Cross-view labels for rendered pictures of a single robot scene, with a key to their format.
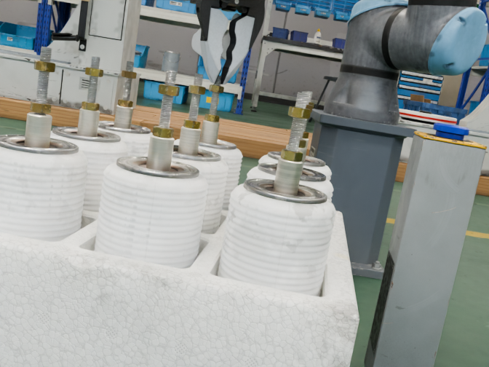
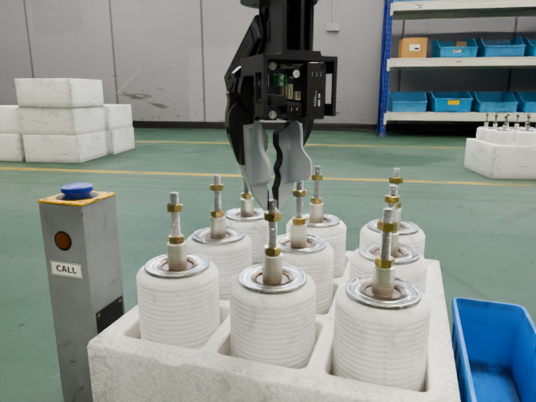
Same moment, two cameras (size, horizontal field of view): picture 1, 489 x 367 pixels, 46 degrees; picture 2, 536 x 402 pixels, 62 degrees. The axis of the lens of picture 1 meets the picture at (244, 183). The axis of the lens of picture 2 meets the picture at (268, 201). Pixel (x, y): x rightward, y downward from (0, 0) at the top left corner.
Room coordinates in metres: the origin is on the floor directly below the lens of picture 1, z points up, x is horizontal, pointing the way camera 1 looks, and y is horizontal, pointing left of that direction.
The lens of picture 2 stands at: (1.20, 0.14, 0.45)
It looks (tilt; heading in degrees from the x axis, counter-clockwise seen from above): 14 degrees down; 192
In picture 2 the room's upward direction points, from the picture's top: straight up
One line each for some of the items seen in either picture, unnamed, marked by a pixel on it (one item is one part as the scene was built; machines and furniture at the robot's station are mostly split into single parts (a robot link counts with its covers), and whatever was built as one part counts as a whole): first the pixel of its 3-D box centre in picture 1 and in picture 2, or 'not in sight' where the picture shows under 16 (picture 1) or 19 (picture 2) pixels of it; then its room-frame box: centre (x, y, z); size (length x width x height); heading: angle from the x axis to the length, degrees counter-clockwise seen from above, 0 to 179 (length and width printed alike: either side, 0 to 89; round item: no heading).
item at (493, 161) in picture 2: not in sight; (512, 157); (-1.56, 1.00, 0.09); 0.39 x 0.39 x 0.18; 9
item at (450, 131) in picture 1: (450, 133); (77, 192); (0.68, -0.23, 0.32); 0.04 x 0.04 x 0.02
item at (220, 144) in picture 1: (207, 143); (272, 278); (0.76, 0.06, 0.25); 0.08 x 0.08 x 0.01
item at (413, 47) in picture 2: not in sight; (411, 49); (-3.86, 0.62, 0.89); 0.31 x 0.24 x 0.20; 2
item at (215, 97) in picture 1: (214, 104); (272, 234); (0.76, 0.06, 0.30); 0.01 x 0.01 x 0.08
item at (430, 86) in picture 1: (408, 103); not in sight; (6.23, -1.58, 0.35); 0.59 x 0.47 x 0.69; 2
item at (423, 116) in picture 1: (424, 116); not in sight; (2.85, -0.81, 0.29); 0.30 x 0.30 x 0.06
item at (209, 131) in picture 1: (209, 133); (272, 267); (0.76, 0.06, 0.26); 0.02 x 0.02 x 0.03
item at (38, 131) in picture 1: (38, 132); (392, 219); (0.53, 0.20, 0.26); 0.02 x 0.02 x 0.03
